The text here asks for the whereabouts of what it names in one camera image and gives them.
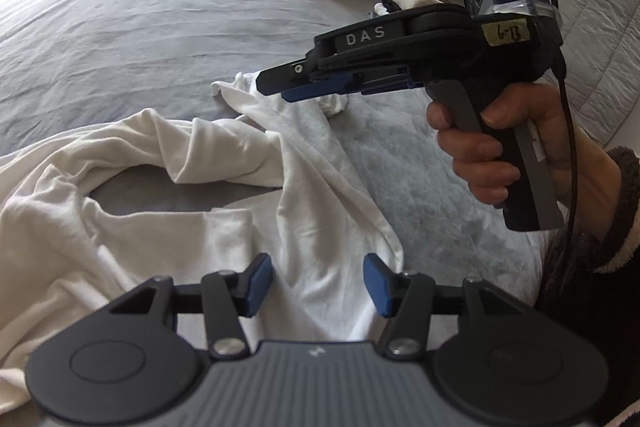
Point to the person right hand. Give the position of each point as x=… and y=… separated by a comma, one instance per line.
x=475, y=156

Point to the white folded garment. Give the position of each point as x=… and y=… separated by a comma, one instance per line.
x=379, y=9

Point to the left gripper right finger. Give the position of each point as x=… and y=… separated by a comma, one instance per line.
x=405, y=300

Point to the white long pants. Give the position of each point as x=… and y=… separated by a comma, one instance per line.
x=89, y=213

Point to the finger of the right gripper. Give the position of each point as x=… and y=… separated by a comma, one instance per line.
x=274, y=80
x=348, y=84

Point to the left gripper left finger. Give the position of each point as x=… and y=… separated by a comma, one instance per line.
x=227, y=296

